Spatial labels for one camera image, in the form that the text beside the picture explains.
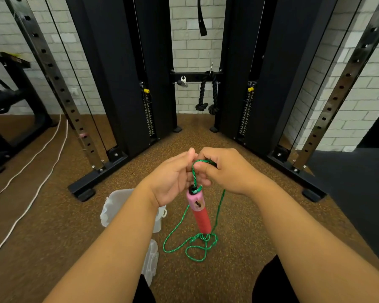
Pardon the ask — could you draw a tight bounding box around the person's right hand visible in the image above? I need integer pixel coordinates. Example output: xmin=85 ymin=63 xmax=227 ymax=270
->
xmin=193 ymin=147 xmax=263 ymax=197

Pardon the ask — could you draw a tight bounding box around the person's left hand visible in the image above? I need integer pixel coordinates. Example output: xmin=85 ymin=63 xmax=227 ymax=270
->
xmin=141 ymin=148 xmax=197 ymax=208

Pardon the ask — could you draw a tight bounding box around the green skipping rope cord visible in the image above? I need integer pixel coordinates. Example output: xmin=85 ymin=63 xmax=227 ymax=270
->
xmin=163 ymin=159 xmax=226 ymax=262

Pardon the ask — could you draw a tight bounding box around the person's right forearm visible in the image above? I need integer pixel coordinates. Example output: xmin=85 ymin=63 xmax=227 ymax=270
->
xmin=248 ymin=182 xmax=379 ymax=303

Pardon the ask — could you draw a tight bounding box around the person's left forearm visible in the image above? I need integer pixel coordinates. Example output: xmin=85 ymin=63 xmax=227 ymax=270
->
xmin=44 ymin=185 xmax=160 ymax=303

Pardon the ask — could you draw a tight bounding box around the black weight stack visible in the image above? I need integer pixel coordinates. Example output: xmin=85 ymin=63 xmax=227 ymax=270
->
xmin=141 ymin=81 xmax=157 ymax=140
xmin=238 ymin=81 xmax=257 ymax=140

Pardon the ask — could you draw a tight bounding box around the clear plastic container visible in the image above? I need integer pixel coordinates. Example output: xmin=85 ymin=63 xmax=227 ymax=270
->
xmin=100 ymin=188 xmax=168 ymax=234

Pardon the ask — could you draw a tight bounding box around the clear plastic lid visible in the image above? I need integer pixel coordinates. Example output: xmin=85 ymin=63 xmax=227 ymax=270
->
xmin=140 ymin=239 xmax=160 ymax=287

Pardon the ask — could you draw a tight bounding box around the person's right leg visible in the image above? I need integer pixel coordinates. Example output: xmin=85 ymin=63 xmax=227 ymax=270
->
xmin=251 ymin=255 xmax=292 ymax=303

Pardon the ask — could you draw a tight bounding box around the person's leg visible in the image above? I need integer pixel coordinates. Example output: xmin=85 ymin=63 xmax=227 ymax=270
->
xmin=251 ymin=255 xmax=292 ymax=303
xmin=132 ymin=274 xmax=157 ymax=303

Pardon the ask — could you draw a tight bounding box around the person's left leg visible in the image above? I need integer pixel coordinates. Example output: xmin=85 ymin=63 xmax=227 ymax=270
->
xmin=132 ymin=274 xmax=157 ymax=303

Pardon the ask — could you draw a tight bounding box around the perforated steel upright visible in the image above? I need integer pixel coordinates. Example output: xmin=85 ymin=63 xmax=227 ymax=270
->
xmin=291 ymin=0 xmax=379 ymax=174
xmin=3 ymin=0 xmax=107 ymax=173

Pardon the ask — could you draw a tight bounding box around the black weight bench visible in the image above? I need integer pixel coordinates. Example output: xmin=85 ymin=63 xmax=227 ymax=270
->
xmin=0 ymin=48 xmax=58 ymax=178

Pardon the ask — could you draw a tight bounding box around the pink skipping rope handle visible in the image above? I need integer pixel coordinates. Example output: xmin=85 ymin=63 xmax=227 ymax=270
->
xmin=186 ymin=185 xmax=213 ymax=234

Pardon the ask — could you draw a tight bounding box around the black triceps rope attachment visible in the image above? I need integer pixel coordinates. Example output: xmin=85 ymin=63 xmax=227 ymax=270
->
xmin=195 ymin=71 xmax=220 ymax=116

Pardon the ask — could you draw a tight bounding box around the black cable machine frame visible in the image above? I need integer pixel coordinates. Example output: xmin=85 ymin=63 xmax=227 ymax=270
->
xmin=64 ymin=0 xmax=339 ymax=203

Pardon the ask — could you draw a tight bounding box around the thin steel machine cable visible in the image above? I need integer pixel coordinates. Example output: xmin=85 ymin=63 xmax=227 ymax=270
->
xmin=44 ymin=0 xmax=110 ymax=152
xmin=287 ymin=0 xmax=357 ymax=161

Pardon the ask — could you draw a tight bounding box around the black hanging strap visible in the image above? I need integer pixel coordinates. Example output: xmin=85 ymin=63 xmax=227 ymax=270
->
xmin=197 ymin=0 xmax=208 ymax=37

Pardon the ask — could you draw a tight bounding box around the white floor cable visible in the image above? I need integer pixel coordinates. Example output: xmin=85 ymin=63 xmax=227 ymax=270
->
xmin=0 ymin=119 xmax=69 ymax=266
xmin=0 ymin=114 xmax=62 ymax=207

